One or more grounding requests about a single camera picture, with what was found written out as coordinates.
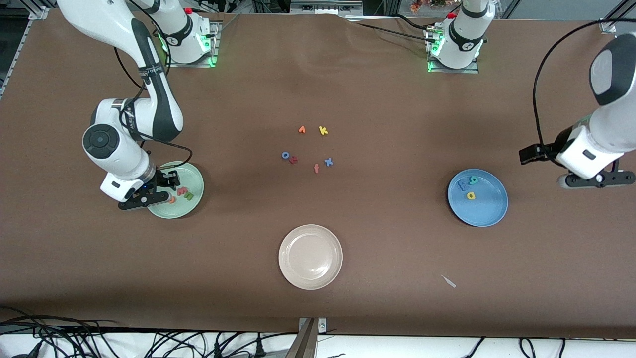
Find pale green plate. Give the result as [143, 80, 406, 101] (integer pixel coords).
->
[147, 162, 205, 219]

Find blue plate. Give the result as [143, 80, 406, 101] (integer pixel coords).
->
[447, 169, 509, 228]

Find beige plate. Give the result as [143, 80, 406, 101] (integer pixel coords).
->
[278, 224, 344, 290]

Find brown paper table cover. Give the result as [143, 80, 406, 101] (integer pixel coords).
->
[0, 10, 636, 340]

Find orange artificial flowers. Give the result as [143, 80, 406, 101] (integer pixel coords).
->
[410, 0, 448, 12]

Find dark metal bar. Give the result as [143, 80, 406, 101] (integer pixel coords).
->
[284, 318, 318, 358]

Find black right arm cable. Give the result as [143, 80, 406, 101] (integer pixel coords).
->
[113, 0, 194, 169]

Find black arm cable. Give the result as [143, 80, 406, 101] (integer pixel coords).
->
[113, 0, 194, 169]
[533, 19, 636, 161]

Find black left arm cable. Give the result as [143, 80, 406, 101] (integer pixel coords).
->
[533, 19, 636, 161]

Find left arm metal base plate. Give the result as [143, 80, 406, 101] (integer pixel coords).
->
[426, 25, 480, 74]

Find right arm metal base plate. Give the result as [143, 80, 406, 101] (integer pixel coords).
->
[165, 20, 220, 68]

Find aluminium frame profile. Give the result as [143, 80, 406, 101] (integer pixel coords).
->
[0, 7, 50, 96]
[599, 0, 636, 34]

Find short black table cable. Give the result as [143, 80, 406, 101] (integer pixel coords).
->
[395, 14, 430, 31]

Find long black table cable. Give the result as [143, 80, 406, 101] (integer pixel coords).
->
[348, 20, 435, 43]

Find grey metal rail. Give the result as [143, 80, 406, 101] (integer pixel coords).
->
[290, 0, 363, 15]

